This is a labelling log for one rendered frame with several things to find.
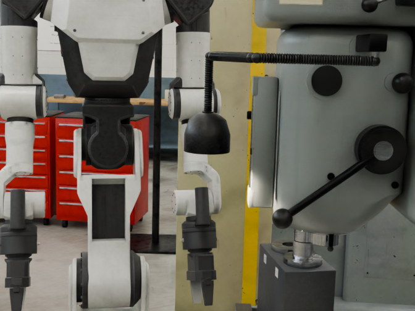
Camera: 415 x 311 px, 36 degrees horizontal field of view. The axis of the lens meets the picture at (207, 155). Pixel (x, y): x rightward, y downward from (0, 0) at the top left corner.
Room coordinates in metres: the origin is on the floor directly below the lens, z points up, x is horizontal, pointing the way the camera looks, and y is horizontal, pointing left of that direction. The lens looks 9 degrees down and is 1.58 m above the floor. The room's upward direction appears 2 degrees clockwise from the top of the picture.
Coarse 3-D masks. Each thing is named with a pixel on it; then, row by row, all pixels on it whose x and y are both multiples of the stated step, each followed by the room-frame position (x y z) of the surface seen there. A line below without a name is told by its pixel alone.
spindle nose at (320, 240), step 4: (312, 236) 1.02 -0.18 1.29; (316, 236) 1.02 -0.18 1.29; (320, 236) 1.01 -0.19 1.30; (324, 236) 1.01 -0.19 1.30; (328, 236) 1.01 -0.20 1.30; (336, 236) 1.01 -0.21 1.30; (312, 240) 1.02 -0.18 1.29; (316, 240) 1.02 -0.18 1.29; (320, 240) 1.01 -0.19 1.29; (324, 240) 1.01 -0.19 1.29; (328, 240) 1.01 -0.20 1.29; (336, 240) 1.01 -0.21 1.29; (316, 244) 1.02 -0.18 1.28; (320, 244) 1.01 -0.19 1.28; (324, 244) 1.01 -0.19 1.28; (336, 244) 1.01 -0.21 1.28
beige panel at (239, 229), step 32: (224, 0) 2.75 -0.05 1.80; (224, 32) 2.75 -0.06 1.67; (256, 32) 2.75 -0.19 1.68; (224, 64) 2.75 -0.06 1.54; (256, 64) 2.75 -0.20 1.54; (224, 96) 2.75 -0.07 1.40; (224, 160) 2.75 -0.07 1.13; (224, 192) 2.75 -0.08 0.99; (224, 224) 2.75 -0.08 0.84; (256, 224) 2.75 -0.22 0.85; (224, 256) 2.75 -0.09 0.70; (256, 256) 2.75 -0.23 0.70; (224, 288) 2.75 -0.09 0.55; (256, 288) 2.75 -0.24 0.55
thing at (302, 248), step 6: (294, 234) 1.43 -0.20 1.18; (300, 234) 1.41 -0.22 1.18; (294, 240) 1.43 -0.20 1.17; (300, 240) 1.41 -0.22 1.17; (306, 240) 1.41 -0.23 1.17; (294, 246) 1.43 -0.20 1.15; (300, 246) 1.41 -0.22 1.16; (306, 246) 1.41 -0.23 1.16; (312, 246) 1.42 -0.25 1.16; (294, 252) 1.43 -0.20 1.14; (300, 252) 1.41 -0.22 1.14; (306, 252) 1.41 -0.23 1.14; (312, 252) 1.42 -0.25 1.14; (300, 258) 1.41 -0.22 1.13; (306, 258) 1.41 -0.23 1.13
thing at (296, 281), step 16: (288, 240) 1.57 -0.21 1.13; (272, 256) 1.47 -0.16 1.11; (288, 256) 1.44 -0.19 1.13; (320, 256) 1.44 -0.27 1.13; (272, 272) 1.46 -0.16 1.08; (288, 272) 1.37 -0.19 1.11; (304, 272) 1.37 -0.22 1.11; (320, 272) 1.38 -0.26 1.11; (272, 288) 1.45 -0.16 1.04; (288, 288) 1.37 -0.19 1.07; (304, 288) 1.37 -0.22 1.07; (320, 288) 1.38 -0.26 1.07; (272, 304) 1.45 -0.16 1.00; (288, 304) 1.37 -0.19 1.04; (304, 304) 1.37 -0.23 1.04; (320, 304) 1.38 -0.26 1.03
